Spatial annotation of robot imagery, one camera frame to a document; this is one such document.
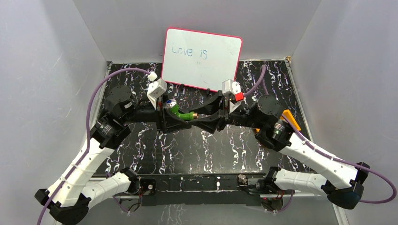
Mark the green water faucet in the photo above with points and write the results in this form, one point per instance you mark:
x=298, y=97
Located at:
x=173, y=106

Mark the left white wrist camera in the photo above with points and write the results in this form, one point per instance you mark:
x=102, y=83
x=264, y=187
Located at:
x=155, y=90

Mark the pink framed whiteboard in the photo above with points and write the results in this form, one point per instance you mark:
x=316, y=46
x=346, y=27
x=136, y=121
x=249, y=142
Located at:
x=198, y=59

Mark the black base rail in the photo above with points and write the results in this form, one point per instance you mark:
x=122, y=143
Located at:
x=197, y=189

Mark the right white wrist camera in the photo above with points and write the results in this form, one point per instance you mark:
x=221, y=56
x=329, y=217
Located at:
x=232, y=91

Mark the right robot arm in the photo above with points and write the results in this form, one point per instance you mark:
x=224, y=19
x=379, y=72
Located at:
x=342, y=184

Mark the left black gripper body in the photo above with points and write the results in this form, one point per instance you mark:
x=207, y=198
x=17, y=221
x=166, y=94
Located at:
x=163, y=119

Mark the silver hex nut fitting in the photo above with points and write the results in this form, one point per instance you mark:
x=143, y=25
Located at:
x=242, y=179

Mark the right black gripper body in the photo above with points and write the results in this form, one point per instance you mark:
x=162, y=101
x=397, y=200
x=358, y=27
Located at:
x=241, y=117

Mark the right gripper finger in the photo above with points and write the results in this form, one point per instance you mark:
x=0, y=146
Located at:
x=216, y=104
x=210, y=123

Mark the orange parts bin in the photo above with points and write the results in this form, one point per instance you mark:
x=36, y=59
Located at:
x=290, y=119

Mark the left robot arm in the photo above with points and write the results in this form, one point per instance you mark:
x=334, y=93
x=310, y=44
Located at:
x=70, y=198

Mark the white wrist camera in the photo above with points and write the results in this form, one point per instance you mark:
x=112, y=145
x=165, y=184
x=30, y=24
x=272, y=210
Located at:
x=155, y=90
x=232, y=91

